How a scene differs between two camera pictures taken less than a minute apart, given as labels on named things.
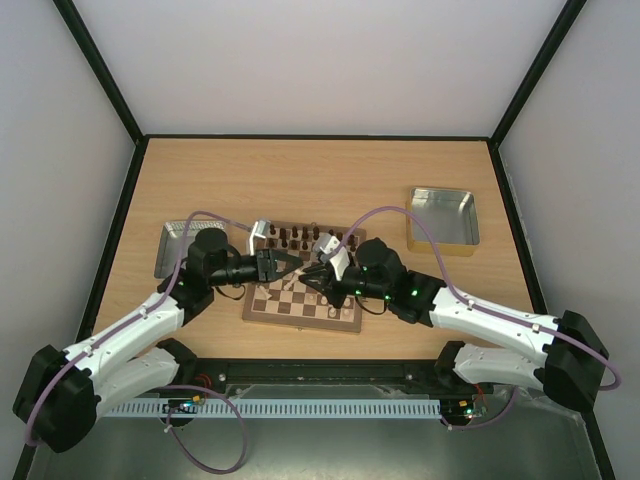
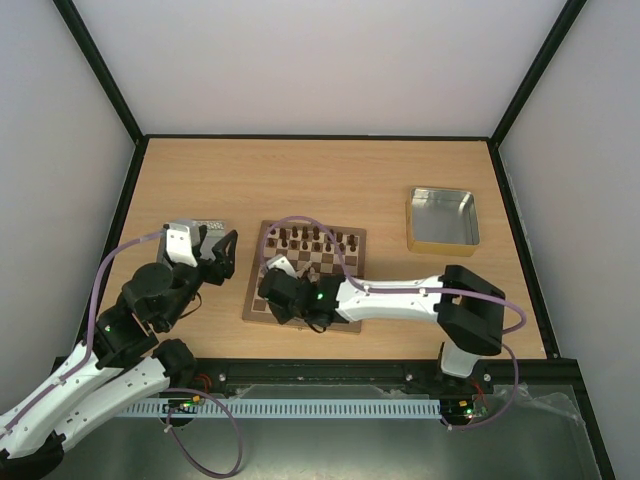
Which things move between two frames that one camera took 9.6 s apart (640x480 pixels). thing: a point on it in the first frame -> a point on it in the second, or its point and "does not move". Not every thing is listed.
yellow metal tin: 452,215 does not move
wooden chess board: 288,299 does not move
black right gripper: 333,282 -> 279,293
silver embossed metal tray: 170,244 does not move
